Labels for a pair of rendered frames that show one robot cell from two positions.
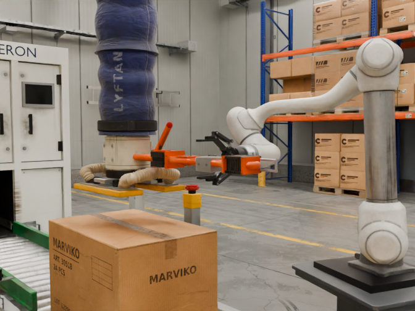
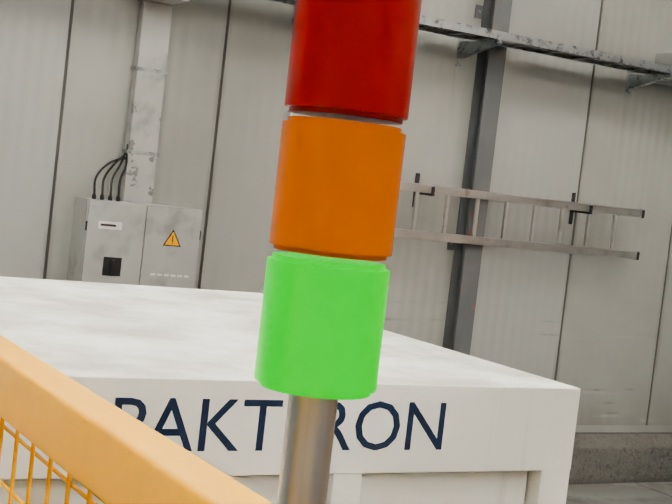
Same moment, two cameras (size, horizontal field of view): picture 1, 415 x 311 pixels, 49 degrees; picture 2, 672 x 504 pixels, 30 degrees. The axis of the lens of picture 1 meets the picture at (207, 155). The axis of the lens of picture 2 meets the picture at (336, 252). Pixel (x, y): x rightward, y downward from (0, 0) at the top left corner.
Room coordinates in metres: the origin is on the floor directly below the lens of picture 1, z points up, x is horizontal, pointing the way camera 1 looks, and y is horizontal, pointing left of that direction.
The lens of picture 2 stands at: (1.66, 1.11, 2.24)
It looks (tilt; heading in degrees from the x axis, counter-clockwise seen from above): 3 degrees down; 12
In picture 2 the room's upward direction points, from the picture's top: 7 degrees clockwise
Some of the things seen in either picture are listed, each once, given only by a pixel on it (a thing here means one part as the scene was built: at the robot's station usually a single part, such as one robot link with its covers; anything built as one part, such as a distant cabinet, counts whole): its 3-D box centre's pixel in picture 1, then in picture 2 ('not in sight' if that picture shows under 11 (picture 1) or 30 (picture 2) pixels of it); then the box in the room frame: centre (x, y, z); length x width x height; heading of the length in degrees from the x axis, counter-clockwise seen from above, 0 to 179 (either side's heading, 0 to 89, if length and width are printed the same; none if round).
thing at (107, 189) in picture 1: (106, 184); not in sight; (1.70, 0.38, 1.11); 0.34 x 0.10 x 0.05; 42
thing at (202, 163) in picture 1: (210, 163); not in sight; (1.42, -0.01, 1.21); 0.07 x 0.07 x 0.04; 42
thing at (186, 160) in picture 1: (184, 156); not in sight; (1.70, 0.08, 1.21); 0.93 x 0.30 x 0.04; 42
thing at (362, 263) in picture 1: (377, 259); not in sight; (1.77, -0.66, 0.80); 0.22 x 0.18 x 0.06; 25
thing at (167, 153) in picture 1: (167, 158); not in sight; (1.58, 0.14, 1.21); 0.10 x 0.08 x 0.06; 132
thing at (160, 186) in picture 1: (148, 181); not in sight; (1.83, 0.23, 1.11); 0.34 x 0.10 x 0.05; 42
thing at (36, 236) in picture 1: (65, 245); not in sight; (2.81, 0.88, 0.60); 1.60 x 0.10 x 0.09; 41
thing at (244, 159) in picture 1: (240, 164); not in sight; (1.32, -0.10, 1.21); 0.08 x 0.07 x 0.05; 42
